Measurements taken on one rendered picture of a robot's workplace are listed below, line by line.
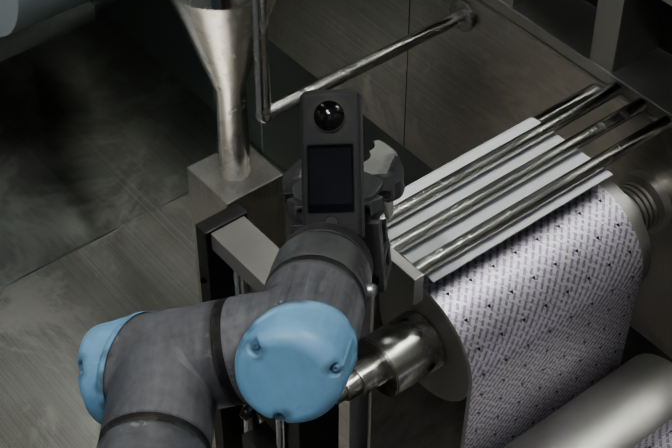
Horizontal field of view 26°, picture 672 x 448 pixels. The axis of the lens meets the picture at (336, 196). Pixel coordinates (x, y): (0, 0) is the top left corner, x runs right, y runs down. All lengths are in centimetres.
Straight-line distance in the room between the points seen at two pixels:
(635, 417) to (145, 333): 67
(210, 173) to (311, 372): 93
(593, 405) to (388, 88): 57
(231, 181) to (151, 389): 90
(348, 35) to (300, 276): 96
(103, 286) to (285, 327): 118
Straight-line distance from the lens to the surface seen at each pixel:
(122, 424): 96
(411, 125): 190
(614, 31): 154
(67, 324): 207
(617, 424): 152
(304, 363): 95
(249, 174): 185
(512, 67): 168
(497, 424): 150
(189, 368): 99
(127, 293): 209
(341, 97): 111
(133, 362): 99
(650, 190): 158
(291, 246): 106
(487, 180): 145
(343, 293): 100
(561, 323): 145
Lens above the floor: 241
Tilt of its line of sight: 43 degrees down
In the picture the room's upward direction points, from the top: straight up
